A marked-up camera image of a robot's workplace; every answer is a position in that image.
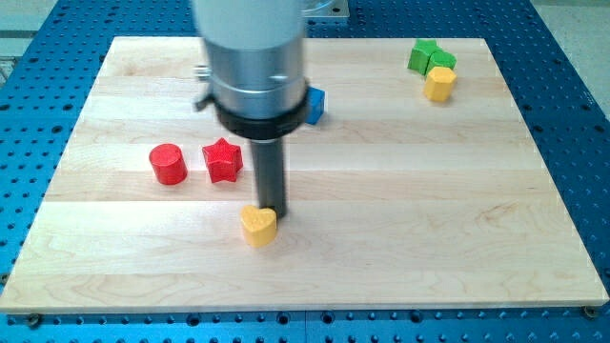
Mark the yellow hexagon block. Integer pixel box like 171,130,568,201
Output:
424,67,458,102

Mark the red cylinder block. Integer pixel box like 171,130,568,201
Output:
149,143,188,185

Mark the blue cube block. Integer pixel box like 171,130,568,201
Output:
305,87,326,125

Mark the wooden board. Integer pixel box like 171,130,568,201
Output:
1,36,608,313

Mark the yellow heart block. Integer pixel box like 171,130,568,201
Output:
240,205,277,248

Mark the red star block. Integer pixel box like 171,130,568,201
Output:
202,138,243,183

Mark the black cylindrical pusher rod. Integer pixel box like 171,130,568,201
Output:
250,138,287,218

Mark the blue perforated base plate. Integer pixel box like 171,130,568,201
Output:
1,1,609,342

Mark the green round block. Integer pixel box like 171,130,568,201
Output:
425,50,457,75

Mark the green star block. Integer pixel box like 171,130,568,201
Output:
407,38,440,75

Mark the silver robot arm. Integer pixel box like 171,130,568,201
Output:
192,0,309,217

